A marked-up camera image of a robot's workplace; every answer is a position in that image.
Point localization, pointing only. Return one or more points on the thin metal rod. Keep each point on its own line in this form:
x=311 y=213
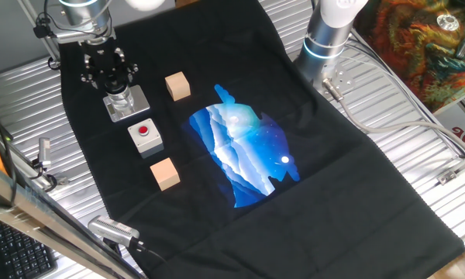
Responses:
x=51 y=48

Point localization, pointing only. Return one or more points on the colourful orange painted cloth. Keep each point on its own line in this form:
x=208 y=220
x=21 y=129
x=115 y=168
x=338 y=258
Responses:
x=410 y=58

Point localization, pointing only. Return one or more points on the silver round metal disc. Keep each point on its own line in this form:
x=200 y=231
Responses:
x=447 y=22

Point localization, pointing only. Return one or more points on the black computer keyboard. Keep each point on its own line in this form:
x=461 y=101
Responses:
x=23 y=255

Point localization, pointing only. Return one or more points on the silver depth camera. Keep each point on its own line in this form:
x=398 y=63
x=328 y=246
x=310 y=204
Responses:
x=112 y=229

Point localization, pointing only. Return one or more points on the white box with red button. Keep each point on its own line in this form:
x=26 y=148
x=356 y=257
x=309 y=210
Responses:
x=145 y=141

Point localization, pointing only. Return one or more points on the black cloth with blue print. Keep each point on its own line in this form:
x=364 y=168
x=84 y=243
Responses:
x=333 y=213

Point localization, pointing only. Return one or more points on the metal angle bracket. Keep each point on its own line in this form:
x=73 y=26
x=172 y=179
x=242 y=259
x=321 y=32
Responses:
x=447 y=176

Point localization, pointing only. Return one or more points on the clear glass jar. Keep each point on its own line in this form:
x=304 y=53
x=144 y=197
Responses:
x=123 y=102

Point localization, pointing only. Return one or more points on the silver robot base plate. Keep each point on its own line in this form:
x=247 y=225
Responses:
x=343 y=79

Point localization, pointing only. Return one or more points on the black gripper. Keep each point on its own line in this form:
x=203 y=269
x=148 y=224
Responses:
x=104 y=62

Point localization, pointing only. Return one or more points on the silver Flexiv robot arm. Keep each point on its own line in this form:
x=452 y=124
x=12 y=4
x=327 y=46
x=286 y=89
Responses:
x=325 y=35

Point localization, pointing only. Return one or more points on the dark metal cylinder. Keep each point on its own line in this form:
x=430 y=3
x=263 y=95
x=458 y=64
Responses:
x=463 y=48

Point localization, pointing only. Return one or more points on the white box with red print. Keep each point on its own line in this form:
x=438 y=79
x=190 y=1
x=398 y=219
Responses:
x=461 y=128

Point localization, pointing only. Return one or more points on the aluminium frame beam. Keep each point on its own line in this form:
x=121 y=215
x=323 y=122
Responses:
x=31 y=217

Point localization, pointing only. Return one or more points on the small silver bracket device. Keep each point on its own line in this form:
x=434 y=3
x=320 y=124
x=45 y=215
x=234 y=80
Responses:
x=44 y=151

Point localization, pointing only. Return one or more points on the light wooden cube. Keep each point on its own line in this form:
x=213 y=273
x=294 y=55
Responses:
x=177 y=86
x=164 y=174

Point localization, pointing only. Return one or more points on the silver digital scale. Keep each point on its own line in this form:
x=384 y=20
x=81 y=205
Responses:
x=139 y=104

